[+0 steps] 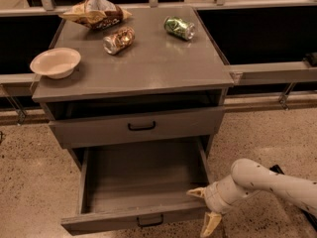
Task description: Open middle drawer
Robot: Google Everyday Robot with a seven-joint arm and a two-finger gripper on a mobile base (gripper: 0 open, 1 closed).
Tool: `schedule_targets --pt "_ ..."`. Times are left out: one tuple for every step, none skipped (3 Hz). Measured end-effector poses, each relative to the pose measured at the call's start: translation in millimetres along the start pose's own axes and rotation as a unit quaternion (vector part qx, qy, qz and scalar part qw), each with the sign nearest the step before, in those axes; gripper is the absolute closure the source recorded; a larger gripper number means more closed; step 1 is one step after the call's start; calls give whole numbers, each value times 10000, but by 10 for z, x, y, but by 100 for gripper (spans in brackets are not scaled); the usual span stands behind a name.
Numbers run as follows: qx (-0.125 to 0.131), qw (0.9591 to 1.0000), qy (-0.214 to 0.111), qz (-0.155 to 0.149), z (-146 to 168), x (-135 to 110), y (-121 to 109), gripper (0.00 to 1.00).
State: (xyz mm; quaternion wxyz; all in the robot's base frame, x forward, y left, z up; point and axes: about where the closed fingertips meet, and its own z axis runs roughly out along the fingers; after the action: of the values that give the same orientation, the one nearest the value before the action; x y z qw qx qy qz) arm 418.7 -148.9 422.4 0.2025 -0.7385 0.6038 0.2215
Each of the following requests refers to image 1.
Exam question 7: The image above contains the chip bag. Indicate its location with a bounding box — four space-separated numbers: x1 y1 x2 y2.
60 0 132 30

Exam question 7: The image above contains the white bowl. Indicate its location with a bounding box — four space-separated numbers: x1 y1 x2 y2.
30 48 81 79

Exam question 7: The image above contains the grey top drawer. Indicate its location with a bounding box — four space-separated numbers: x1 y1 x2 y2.
49 107 224 149

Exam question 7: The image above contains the metal railing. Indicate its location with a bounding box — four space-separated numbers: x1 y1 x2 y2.
1 0 316 121

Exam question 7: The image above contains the green soda can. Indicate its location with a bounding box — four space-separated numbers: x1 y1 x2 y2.
163 16 195 41

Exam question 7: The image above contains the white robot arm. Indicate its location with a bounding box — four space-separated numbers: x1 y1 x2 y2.
186 159 317 238

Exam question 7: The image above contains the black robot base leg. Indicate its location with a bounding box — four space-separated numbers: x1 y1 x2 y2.
268 164 317 231

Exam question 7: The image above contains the grey drawer cabinet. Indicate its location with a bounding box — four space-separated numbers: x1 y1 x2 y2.
33 7 233 165

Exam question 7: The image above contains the brown soda can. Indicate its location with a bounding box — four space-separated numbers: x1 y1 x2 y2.
103 27 135 56

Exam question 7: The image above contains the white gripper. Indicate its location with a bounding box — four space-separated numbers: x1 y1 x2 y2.
186 176 247 238

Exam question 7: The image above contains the grey drawer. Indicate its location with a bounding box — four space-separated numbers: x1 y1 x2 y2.
49 107 224 149
61 137 211 235

